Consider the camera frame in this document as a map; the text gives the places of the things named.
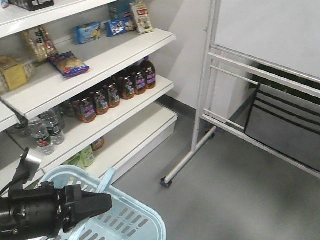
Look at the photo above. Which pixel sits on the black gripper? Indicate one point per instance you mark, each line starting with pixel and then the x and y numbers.
pixel 47 210

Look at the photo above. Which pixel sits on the light blue plastic basket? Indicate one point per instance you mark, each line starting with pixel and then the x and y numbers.
pixel 128 219

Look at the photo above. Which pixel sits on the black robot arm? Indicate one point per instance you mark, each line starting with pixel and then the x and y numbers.
pixel 5 217

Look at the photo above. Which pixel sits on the white metal shelf unit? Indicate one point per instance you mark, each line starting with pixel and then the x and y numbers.
pixel 131 130

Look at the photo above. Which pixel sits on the blue white snack bag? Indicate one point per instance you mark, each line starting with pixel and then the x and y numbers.
pixel 68 65

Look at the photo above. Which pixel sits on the blue cookie package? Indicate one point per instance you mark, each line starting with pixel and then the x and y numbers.
pixel 87 32

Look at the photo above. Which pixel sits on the white rolling whiteboard stand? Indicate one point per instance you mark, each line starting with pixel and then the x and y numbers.
pixel 260 80

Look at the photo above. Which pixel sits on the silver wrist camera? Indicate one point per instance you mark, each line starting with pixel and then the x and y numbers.
pixel 29 164

